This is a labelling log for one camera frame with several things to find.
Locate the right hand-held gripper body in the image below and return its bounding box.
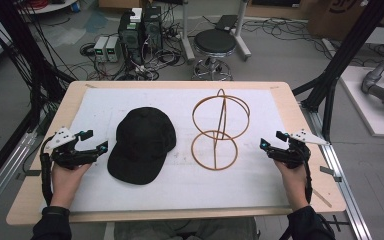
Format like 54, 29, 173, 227
266, 128, 331, 170

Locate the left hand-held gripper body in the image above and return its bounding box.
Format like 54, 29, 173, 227
48, 125, 102, 171

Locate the person's left hand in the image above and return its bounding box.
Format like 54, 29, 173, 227
50, 162, 93, 210

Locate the person's right hand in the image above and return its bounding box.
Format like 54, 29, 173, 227
272, 159, 310, 212

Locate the black baseball cap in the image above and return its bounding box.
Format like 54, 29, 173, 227
106, 106, 178, 186

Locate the white platform board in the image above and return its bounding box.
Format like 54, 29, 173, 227
339, 65, 384, 139

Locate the grey bench power supply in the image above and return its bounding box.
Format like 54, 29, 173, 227
93, 35, 110, 63
105, 35, 123, 64

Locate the white foam mat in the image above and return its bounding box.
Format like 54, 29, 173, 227
39, 87, 292, 214

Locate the white stand leg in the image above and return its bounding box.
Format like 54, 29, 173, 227
233, 0, 253, 62
179, 0, 197, 65

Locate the black computer tower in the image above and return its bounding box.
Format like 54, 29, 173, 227
142, 5, 164, 52
117, 10, 145, 65

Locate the black round stool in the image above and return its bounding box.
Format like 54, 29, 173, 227
191, 28, 239, 82

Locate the black flat device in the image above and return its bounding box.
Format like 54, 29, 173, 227
214, 14, 240, 33

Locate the cardboard box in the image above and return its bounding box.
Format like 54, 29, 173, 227
307, 0, 384, 42

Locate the small white box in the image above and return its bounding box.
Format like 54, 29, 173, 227
129, 7, 144, 24

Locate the black sleeved gripper cable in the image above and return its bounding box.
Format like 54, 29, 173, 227
302, 146, 315, 205
39, 134, 56, 207

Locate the wooden ring hat stand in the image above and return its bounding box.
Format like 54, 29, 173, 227
190, 88, 251, 172

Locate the aluminium rail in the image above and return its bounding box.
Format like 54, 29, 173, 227
300, 102, 374, 240
0, 130, 38, 223

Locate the tangle of floor cables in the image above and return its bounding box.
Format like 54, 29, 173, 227
79, 31, 194, 82

